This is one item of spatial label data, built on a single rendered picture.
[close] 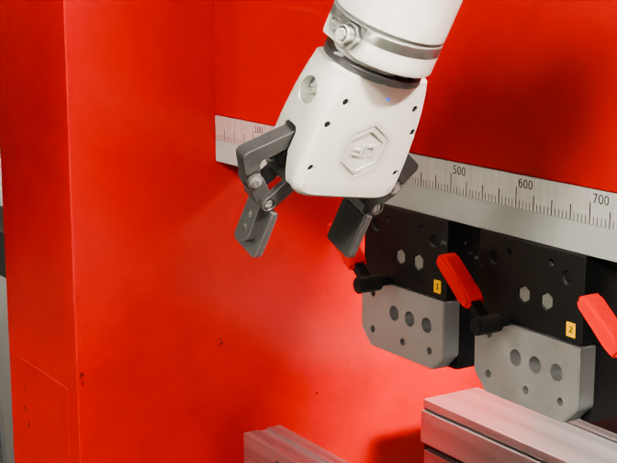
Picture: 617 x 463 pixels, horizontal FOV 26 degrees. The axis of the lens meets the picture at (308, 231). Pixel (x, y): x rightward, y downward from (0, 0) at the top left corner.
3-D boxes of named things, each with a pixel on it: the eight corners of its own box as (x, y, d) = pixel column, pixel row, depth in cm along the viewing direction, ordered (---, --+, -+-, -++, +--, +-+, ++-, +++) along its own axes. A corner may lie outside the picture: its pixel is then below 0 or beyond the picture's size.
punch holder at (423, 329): (361, 341, 154) (362, 199, 151) (420, 330, 158) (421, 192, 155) (442, 374, 141) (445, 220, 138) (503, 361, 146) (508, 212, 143)
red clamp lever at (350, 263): (325, 219, 150) (364, 287, 145) (355, 215, 152) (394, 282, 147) (319, 229, 151) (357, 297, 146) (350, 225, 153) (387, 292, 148)
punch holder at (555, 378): (473, 386, 137) (476, 229, 134) (534, 373, 142) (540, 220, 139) (576, 428, 125) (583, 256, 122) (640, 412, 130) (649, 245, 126)
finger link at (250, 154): (256, 119, 93) (233, 188, 95) (342, 121, 98) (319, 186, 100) (248, 111, 94) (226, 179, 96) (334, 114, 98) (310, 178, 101)
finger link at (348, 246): (378, 186, 102) (346, 259, 105) (409, 188, 104) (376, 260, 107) (355, 165, 104) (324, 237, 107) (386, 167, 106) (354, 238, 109)
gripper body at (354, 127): (353, 63, 90) (296, 205, 95) (459, 77, 97) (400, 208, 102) (296, 16, 95) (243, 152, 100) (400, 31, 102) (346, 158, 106)
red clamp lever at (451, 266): (436, 251, 133) (483, 329, 129) (468, 246, 136) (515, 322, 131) (429, 262, 135) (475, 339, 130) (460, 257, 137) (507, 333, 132)
